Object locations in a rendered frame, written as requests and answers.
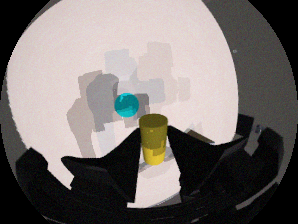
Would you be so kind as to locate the cyan circle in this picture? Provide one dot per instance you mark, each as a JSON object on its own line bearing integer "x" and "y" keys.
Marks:
{"x": 126, "y": 105}

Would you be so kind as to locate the yellow cylinder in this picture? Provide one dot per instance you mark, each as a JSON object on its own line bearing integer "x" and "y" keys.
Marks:
{"x": 153, "y": 137}

